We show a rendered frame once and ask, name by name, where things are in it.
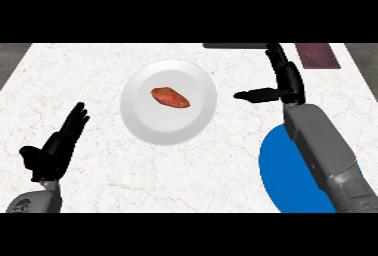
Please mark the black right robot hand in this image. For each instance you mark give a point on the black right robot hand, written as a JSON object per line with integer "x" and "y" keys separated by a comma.
{"x": 286, "y": 81}

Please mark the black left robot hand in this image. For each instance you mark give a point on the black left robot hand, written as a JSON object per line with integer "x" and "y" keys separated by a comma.
{"x": 56, "y": 146}

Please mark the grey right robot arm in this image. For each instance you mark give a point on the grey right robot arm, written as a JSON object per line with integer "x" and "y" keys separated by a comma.
{"x": 326, "y": 153}

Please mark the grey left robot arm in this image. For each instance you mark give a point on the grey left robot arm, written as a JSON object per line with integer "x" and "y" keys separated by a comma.
{"x": 37, "y": 199}

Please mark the orange sweet potato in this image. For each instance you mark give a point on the orange sweet potato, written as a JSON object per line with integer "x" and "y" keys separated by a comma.
{"x": 170, "y": 97}

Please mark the white oval plate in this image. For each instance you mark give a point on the white oval plate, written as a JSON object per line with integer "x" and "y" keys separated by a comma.
{"x": 168, "y": 102}

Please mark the blue round plate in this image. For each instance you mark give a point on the blue round plate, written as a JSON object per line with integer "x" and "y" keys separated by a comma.
{"x": 289, "y": 173}

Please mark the dark red rectangular mat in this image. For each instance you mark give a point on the dark red rectangular mat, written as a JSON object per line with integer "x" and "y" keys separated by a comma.
{"x": 317, "y": 55}

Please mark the dark grey flat object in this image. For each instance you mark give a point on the dark grey flat object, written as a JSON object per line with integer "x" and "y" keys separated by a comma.
{"x": 235, "y": 45}

